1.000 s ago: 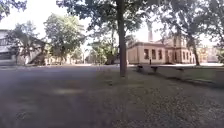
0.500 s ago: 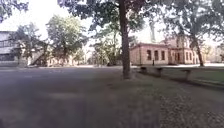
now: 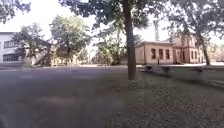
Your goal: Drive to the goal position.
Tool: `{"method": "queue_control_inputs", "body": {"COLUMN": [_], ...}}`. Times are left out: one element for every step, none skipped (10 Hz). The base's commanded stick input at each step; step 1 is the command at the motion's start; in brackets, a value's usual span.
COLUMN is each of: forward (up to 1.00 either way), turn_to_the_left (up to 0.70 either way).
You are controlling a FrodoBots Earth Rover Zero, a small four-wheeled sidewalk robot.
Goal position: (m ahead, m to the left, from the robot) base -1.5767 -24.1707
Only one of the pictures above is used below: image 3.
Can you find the group of green bushes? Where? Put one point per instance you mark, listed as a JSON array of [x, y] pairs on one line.
[[110, 51]]

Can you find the tall tree with dark trunk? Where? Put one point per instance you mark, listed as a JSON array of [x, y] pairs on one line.
[[130, 50]]

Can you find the tan brick building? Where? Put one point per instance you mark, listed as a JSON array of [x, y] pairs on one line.
[[156, 50]]

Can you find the round green tree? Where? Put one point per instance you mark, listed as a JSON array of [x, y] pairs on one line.
[[70, 36]]

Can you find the building with sloped roof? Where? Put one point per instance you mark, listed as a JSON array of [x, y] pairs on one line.
[[45, 57]]

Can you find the grey asphalt road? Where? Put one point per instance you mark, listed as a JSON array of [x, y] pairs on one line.
[[50, 93]]

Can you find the leaf-strewn grass ground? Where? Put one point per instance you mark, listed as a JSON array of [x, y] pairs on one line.
[[173, 103]]

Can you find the dark green tree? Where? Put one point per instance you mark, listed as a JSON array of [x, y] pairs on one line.
[[30, 41]]

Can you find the large leaning tree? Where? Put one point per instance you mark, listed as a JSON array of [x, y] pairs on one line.
[[205, 50]]

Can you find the white building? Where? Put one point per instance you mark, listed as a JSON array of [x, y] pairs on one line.
[[8, 46]]

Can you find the overhanging tree branches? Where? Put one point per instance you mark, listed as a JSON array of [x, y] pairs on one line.
[[6, 8]]

